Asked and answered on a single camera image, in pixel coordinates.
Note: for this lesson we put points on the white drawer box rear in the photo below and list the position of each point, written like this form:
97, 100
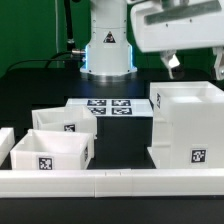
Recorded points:
71, 119

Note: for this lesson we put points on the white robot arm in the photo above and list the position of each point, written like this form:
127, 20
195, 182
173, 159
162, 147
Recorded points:
109, 53

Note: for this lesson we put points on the white fiducial marker plate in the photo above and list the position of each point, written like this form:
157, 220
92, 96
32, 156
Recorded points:
115, 107

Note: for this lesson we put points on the white drawer cabinet frame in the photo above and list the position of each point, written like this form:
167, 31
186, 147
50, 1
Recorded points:
188, 125

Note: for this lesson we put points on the white front barrier rail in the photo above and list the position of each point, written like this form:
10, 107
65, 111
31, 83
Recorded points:
111, 183

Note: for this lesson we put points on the white drawer box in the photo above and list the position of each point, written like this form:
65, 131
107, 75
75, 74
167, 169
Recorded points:
53, 150
71, 119

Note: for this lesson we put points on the white left barrier block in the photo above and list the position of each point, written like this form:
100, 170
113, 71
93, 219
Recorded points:
7, 141

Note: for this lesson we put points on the white drawer box front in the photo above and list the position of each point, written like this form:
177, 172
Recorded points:
53, 150

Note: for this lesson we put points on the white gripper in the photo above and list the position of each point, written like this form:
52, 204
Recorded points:
179, 24

